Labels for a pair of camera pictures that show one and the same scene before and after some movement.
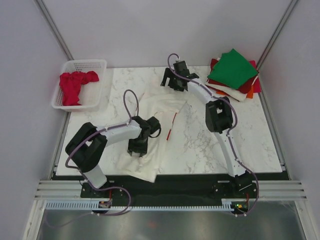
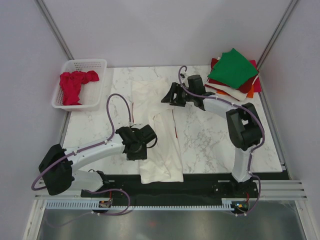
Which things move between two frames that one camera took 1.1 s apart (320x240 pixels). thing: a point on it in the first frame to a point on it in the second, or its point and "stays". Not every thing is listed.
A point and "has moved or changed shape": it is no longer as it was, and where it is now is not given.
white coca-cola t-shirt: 164,108 has moved or changed shape
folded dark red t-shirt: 243,88 stays
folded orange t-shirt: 250,95 stays
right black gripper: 169,73 to 168,98
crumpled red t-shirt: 70,84 stays
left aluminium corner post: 46,13 stays
